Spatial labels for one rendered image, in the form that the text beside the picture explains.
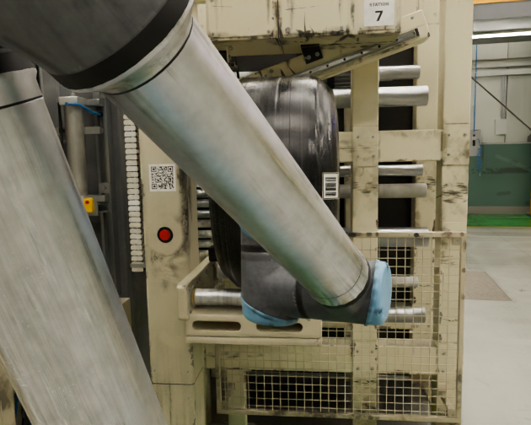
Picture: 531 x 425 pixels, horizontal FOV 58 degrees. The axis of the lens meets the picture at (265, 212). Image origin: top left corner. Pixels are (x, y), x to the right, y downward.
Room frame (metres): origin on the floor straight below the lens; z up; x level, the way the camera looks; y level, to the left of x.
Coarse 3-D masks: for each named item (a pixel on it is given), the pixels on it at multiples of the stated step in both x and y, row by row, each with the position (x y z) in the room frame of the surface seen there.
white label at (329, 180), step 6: (324, 174) 1.08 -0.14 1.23; (330, 174) 1.08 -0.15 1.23; (336, 174) 1.09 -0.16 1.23; (324, 180) 1.08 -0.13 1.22; (330, 180) 1.08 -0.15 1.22; (336, 180) 1.09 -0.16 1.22; (324, 186) 1.08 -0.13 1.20; (330, 186) 1.08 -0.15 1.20; (336, 186) 1.09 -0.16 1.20; (324, 192) 1.08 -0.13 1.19; (330, 192) 1.08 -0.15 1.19; (336, 192) 1.09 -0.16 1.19; (324, 198) 1.08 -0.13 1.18; (330, 198) 1.08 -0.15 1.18; (336, 198) 1.09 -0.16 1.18
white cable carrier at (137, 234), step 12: (132, 132) 1.35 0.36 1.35; (132, 144) 1.35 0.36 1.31; (132, 156) 1.35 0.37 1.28; (132, 168) 1.35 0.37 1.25; (132, 180) 1.35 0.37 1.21; (132, 192) 1.35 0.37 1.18; (132, 204) 1.35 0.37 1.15; (132, 216) 1.35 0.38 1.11; (132, 240) 1.35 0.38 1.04; (132, 252) 1.35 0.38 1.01; (144, 252) 1.37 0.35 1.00
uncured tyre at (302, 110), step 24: (264, 96) 1.19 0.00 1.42; (288, 96) 1.18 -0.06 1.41; (312, 96) 1.17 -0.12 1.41; (288, 120) 1.13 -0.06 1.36; (312, 120) 1.12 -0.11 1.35; (336, 120) 1.20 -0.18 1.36; (288, 144) 1.10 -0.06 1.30; (312, 144) 1.09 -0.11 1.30; (336, 144) 1.14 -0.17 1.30; (312, 168) 1.08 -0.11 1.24; (336, 168) 1.12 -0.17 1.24; (216, 216) 1.12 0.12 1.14; (336, 216) 1.12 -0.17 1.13; (216, 240) 1.16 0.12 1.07; (240, 240) 1.11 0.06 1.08; (240, 264) 1.15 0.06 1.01
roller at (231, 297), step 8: (200, 288) 1.26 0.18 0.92; (208, 288) 1.26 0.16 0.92; (216, 288) 1.26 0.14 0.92; (224, 288) 1.26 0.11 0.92; (232, 288) 1.26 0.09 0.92; (240, 288) 1.25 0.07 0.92; (192, 296) 1.24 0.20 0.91; (200, 296) 1.24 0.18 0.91; (208, 296) 1.24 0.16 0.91; (216, 296) 1.24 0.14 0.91; (224, 296) 1.23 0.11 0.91; (232, 296) 1.23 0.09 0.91; (200, 304) 1.25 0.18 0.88; (208, 304) 1.25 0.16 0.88; (216, 304) 1.24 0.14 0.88; (224, 304) 1.24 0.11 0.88; (232, 304) 1.24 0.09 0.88; (240, 304) 1.23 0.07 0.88
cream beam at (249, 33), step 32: (224, 0) 1.57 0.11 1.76; (256, 0) 1.56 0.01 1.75; (288, 0) 1.55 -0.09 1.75; (320, 0) 1.54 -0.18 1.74; (352, 0) 1.53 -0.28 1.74; (224, 32) 1.57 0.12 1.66; (256, 32) 1.56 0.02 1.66; (288, 32) 1.55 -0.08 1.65; (320, 32) 1.54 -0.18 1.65; (352, 32) 1.53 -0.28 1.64; (384, 32) 1.52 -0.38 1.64
